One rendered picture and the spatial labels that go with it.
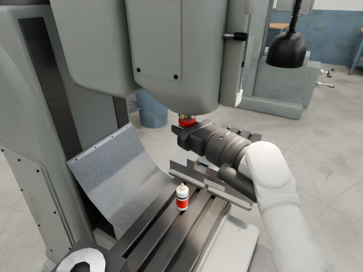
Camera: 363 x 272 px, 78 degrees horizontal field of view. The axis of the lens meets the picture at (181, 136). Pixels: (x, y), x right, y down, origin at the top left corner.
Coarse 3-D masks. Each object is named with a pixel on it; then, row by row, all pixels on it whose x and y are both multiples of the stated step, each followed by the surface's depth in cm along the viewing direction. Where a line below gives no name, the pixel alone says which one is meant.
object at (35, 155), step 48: (0, 0) 55; (48, 0) 60; (0, 48) 59; (48, 48) 59; (0, 96) 69; (48, 96) 63; (96, 96) 78; (0, 144) 88; (48, 144) 70; (48, 192) 83; (48, 240) 116
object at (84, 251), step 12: (84, 240) 48; (72, 252) 46; (84, 252) 44; (96, 252) 44; (108, 252) 46; (60, 264) 42; (72, 264) 42; (84, 264) 43; (96, 264) 42; (108, 264) 44; (120, 264) 44
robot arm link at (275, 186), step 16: (256, 144) 44; (272, 144) 43; (256, 160) 41; (272, 160) 41; (256, 176) 39; (272, 176) 38; (288, 176) 38; (256, 192) 39; (272, 192) 37; (288, 192) 37; (272, 208) 37
